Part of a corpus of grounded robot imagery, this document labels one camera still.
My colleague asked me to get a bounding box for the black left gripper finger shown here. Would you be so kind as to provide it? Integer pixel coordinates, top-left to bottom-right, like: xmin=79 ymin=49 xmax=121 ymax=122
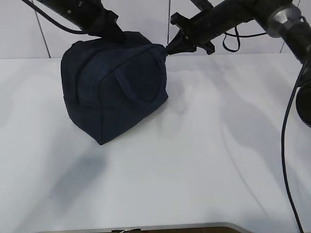
xmin=100 ymin=23 xmax=125 ymax=43

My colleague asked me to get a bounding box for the dark blue lunch bag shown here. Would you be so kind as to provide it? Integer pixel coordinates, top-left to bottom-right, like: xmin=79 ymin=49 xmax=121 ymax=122
xmin=60 ymin=32 xmax=168 ymax=145

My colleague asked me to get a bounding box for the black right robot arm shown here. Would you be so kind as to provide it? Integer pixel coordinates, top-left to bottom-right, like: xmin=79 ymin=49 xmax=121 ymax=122
xmin=166 ymin=0 xmax=311 ymax=126

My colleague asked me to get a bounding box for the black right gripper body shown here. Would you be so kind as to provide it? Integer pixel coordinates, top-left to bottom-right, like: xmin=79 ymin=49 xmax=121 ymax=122
xmin=170 ymin=9 xmax=215 ymax=55

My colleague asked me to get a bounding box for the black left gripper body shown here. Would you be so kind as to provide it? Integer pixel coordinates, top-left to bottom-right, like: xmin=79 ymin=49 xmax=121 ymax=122
xmin=72 ymin=0 xmax=119 ymax=36

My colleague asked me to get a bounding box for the dark right arm cable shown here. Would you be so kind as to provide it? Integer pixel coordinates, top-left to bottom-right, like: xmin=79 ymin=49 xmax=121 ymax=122
xmin=222 ymin=25 xmax=311 ymax=233

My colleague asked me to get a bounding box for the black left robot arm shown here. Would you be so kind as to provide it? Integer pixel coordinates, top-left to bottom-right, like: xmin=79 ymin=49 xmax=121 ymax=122
xmin=40 ymin=0 xmax=125 ymax=42

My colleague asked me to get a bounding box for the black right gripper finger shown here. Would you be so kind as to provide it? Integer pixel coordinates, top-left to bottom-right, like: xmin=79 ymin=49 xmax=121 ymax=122
xmin=166 ymin=29 xmax=188 ymax=50
xmin=167 ymin=45 xmax=196 ymax=55

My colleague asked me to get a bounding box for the dark left arm cable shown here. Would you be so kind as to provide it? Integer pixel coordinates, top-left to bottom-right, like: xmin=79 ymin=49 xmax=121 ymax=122
xmin=21 ymin=0 xmax=85 ymax=34

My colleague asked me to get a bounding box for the dark arm cable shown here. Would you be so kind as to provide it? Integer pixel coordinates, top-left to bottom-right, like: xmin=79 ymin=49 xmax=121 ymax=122
xmin=222 ymin=25 xmax=311 ymax=233
xmin=21 ymin=0 xmax=85 ymax=34

